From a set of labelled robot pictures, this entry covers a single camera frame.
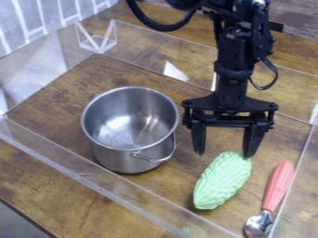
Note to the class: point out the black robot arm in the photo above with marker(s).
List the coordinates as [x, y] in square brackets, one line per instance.
[245, 43]

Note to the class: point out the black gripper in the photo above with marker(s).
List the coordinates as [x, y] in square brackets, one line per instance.
[229, 108]

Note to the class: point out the black wall strip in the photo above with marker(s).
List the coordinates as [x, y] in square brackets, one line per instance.
[277, 26]

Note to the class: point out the clear acrylic triangle bracket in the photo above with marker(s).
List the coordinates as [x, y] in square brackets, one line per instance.
[98, 44]

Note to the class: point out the red handled metal spoon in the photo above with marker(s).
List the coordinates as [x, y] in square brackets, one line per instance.
[259, 225]

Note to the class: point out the silver metal pot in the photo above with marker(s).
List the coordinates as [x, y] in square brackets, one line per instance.
[130, 124]

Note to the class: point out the clear acrylic enclosure wall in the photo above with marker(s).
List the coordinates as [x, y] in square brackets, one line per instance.
[54, 180]

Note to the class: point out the green bumpy toy vegetable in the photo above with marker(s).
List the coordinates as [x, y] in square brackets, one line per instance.
[223, 180]

